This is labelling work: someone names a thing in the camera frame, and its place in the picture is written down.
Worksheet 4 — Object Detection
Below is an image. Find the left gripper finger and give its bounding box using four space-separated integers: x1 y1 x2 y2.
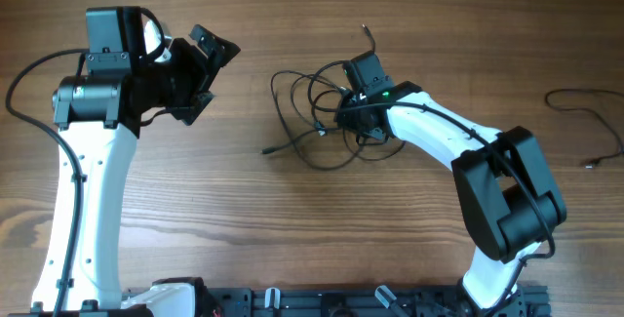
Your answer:
171 91 215 126
189 24 241 68

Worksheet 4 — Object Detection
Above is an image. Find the black usb cable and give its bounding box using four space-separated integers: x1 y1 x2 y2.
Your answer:
543 87 624 169
260 23 409 172

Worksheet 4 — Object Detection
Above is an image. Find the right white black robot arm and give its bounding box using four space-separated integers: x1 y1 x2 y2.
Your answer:
335 51 566 316

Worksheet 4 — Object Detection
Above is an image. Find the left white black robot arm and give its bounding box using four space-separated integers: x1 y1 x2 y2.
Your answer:
29 7 239 316

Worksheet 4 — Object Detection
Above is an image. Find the left camera black cable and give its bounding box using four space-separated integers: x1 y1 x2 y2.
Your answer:
4 48 89 317

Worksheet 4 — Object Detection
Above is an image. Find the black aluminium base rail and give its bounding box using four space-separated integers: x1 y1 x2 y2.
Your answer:
121 285 552 317

